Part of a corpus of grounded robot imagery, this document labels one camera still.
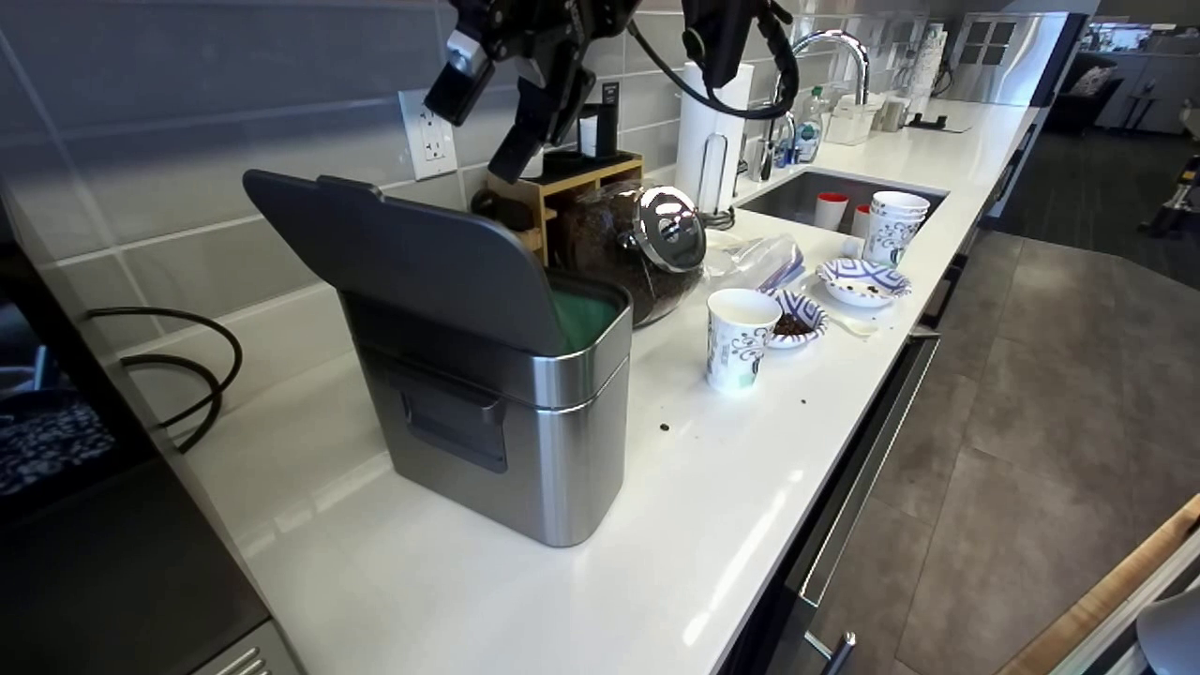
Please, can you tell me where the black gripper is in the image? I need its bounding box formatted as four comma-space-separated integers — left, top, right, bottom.
482, 0, 642, 186

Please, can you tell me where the tall chrome faucet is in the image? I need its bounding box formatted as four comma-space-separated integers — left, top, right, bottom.
762, 26, 879, 181

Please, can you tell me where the steel sink basin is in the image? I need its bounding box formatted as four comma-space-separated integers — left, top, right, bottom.
739, 170, 949, 243

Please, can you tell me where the office chair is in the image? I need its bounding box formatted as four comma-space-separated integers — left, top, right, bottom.
1139, 104, 1200, 239

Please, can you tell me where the white wall outlet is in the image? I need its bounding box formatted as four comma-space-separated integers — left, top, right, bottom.
396, 84, 462, 183

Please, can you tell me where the blue patterned paper plate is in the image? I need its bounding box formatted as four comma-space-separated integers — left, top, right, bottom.
762, 288, 827, 355
817, 251, 909, 314

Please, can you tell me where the clear zip plastic bag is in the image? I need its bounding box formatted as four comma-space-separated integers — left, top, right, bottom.
715, 229, 817, 298

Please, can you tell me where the white paper towel roll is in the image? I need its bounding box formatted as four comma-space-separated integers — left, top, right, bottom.
675, 58, 759, 216

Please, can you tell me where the white container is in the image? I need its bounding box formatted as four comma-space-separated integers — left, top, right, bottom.
827, 99, 879, 149

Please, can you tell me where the wooden rack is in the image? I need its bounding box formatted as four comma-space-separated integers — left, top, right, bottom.
480, 148, 649, 266

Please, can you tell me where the coffee grounds pile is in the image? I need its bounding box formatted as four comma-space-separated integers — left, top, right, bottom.
772, 306, 822, 340

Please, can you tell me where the black cylinder in rack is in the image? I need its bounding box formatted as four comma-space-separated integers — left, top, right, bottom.
595, 78, 624, 160

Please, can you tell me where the short metal drawer handle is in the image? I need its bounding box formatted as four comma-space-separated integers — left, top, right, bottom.
802, 628, 861, 675

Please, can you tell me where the long metal drawer handle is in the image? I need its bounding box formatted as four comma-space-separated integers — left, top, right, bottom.
795, 334, 946, 613

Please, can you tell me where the clear soap bottle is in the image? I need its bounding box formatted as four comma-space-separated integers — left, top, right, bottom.
795, 84, 832, 170

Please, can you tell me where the black coffee machine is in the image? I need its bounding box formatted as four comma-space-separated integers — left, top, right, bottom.
0, 236, 306, 675

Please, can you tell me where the dark grey bin lid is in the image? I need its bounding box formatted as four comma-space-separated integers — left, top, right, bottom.
239, 165, 634, 355

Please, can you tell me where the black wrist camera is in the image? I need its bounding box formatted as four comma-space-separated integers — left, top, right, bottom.
421, 18, 497, 131

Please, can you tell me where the stainless steel recycling bin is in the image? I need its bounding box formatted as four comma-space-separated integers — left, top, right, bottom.
345, 286, 636, 553

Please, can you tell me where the cream flat stir stick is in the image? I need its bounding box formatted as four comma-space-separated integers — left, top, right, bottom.
822, 298, 897, 340

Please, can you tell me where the green bin liner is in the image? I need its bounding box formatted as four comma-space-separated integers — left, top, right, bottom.
547, 278, 630, 355

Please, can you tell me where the small chrome faucet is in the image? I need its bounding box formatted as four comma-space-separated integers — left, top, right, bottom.
739, 99, 775, 183

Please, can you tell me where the black power cable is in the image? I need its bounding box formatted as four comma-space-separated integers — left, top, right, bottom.
79, 303, 247, 458

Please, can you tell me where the wooden edged counter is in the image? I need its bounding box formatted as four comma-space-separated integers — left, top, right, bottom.
992, 493, 1200, 675

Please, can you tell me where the tall white bottle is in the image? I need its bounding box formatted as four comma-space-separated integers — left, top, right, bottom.
904, 18, 954, 116

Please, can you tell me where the swirl print paper cup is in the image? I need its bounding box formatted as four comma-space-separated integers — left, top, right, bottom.
702, 286, 785, 399

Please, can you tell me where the grey round object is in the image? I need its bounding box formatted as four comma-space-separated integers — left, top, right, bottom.
1132, 586, 1200, 675

